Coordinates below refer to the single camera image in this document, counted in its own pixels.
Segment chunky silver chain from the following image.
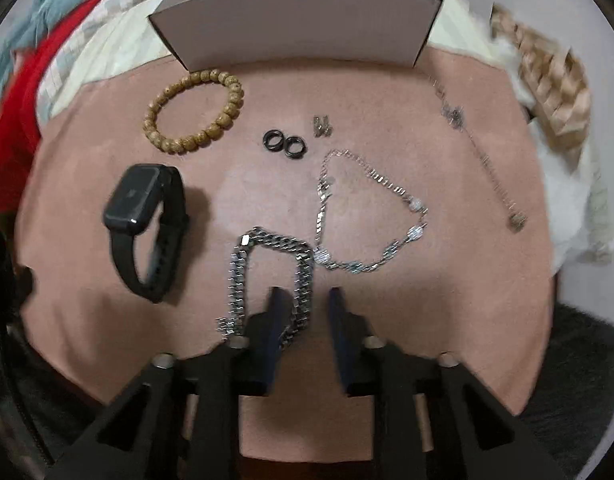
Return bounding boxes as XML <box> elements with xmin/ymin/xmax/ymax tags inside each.
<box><xmin>216</xmin><ymin>225</ymin><xmax>316</xmax><ymax>352</ymax></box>

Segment thin silver charm necklace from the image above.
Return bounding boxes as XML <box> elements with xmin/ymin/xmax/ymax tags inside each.
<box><xmin>312</xmin><ymin>148</ymin><xmax>431</xmax><ymax>276</ymax></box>

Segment black smartwatch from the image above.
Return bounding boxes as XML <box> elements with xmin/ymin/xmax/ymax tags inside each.
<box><xmin>102</xmin><ymin>162</ymin><xmax>190</xmax><ymax>305</ymax></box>

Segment small silver earrings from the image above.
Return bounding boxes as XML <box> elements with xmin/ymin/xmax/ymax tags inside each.
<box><xmin>313</xmin><ymin>115</ymin><xmax>333</xmax><ymax>138</ymax></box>

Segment wooden bead bracelet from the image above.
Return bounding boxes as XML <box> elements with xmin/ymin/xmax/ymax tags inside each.
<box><xmin>142</xmin><ymin>68</ymin><xmax>245</xmax><ymax>156</ymax></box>

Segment thin silver pendant chain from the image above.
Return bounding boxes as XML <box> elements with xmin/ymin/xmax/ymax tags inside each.
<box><xmin>426</xmin><ymin>75</ymin><xmax>529</xmax><ymax>233</ymax></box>

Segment white cardboard box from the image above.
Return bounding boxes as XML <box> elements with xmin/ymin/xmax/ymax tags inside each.
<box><xmin>149</xmin><ymin>0</ymin><xmax>443</xmax><ymax>72</ymax></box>

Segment black fuzzy chair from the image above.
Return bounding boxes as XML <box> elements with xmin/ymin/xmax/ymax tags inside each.
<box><xmin>518</xmin><ymin>302</ymin><xmax>614</xmax><ymax>479</ymax></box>

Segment white paper sheet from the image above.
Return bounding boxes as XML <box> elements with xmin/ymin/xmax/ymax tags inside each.
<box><xmin>491</xmin><ymin>39</ymin><xmax>614</xmax><ymax>276</ymax></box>

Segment red bed cover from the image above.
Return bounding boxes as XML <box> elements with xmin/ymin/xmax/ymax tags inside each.
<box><xmin>0</xmin><ymin>0</ymin><xmax>101</xmax><ymax>214</ymax></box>

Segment striped pale cloth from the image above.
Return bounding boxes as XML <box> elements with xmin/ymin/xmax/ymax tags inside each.
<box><xmin>36</xmin><ymin>0</ymin><xmax>501</xmax><ymax>126</ymax></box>

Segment brown geometric patterned cloth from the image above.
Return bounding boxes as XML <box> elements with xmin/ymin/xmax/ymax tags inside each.
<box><xmin>489</xmin><ymin>4</ymin><xmax>592</xmax><ymax>160</ymax></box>

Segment checkered mattress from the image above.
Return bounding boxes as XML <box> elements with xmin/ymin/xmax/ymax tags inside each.
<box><xmin>34</xmin><ymin>0</ymin><xmax>199</xmax><ymax>126</ymax></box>

